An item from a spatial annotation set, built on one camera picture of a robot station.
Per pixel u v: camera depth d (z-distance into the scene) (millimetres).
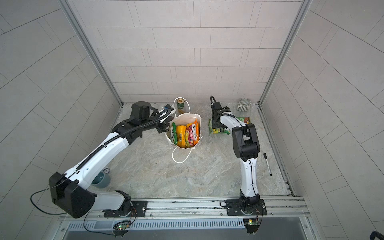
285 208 732
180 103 1043
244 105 1140
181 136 823
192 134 790
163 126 644
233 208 717
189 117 787
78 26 767
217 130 984
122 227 641
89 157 434
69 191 372
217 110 803
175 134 805
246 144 566
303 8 709
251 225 684
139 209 704
